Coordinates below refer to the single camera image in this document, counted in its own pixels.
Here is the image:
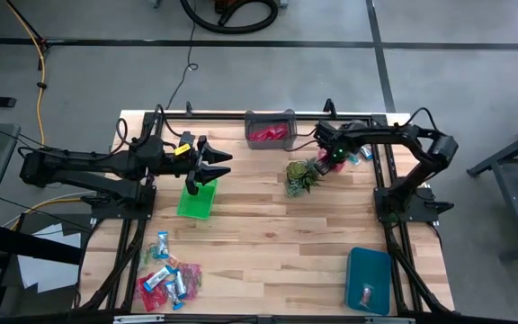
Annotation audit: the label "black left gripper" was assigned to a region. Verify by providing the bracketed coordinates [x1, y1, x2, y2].
[148, 130, 234, 195]

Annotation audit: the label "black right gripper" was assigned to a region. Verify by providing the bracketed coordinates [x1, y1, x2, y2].
[315, 120, 368, 176]

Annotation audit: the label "green plastic basket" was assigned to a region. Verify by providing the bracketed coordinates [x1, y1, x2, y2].
[176, 177, 219, 221]

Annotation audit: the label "teal plastic tray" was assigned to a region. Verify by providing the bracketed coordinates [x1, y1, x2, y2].
[344, 246, 393, 316]

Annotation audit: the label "pink clear candy bag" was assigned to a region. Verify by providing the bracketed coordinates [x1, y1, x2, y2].
[175, 263, 203, 301]

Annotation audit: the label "green clear wrapped candy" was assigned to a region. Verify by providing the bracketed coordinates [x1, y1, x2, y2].
[138, 247, 152, 272]

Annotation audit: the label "potted succulent plant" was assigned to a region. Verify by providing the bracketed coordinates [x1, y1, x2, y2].
[284, 157, 323, 199]

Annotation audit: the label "grey translucent bin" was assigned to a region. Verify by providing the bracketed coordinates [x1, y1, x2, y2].
[244, 108, 298, 150]

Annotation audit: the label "white paper sheets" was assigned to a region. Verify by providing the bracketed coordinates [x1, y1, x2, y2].
[17, 223, 83, 293]

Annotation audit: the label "black diagonal beam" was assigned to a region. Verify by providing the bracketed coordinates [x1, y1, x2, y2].
[0, 222, 83, 266]

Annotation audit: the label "black tripod leg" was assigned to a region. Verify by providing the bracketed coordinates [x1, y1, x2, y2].
[4, 0, 49, 46]

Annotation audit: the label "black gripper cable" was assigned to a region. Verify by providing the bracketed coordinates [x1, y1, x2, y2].
[113, 103, 183, 149]
[285, 128, 327, 153]

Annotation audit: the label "black metal table frame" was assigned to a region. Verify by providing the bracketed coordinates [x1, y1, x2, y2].
[74, 98, 453, 316]

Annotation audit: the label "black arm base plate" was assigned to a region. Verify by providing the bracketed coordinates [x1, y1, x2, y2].
[373, 186, 456, 224]
[88, 184, 156, 221]

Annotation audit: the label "thin black floor cable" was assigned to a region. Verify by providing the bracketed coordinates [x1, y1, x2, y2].
[164, 0, 200, 112]

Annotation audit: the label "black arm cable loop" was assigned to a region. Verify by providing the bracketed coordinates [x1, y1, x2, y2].
[405, 106, 440, 131]

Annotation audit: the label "black vacuum hose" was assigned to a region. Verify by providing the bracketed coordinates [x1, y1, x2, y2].
[179, 0, 281, 35]

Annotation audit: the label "silver metal bracket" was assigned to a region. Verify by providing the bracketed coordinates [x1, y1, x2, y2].
[364, 316, 416, 324]
[113, 314, 165, 324]

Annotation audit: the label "yellow cable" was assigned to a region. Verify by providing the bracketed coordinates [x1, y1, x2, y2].
[4, 0, 96, 231]

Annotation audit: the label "dark grey desk frame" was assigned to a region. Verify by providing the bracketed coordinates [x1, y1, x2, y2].
[467, 114, 518, 263]

